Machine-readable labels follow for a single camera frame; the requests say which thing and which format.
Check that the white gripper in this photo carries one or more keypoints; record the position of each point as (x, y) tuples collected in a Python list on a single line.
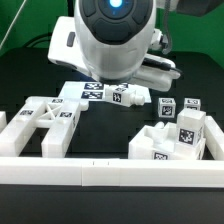
[(64, 49)]

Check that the white chair nut peg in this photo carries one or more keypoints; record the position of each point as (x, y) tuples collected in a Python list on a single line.
[(123, 96)]

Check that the white chair seat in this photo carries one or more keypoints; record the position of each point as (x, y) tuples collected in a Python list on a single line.
[(159, 143)]

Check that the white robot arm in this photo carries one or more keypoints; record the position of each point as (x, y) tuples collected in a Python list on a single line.
[(109, 40)]

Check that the white part at left edge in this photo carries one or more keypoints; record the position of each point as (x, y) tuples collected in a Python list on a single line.
[(3, 121)]

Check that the white chair back frame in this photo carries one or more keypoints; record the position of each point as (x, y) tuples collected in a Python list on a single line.
[(59, 116)]

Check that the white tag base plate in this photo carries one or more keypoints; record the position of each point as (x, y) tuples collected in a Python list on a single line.
[(95, 91)]

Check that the white obstacle fence wall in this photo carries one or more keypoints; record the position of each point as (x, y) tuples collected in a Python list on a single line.
[(15, 169)]

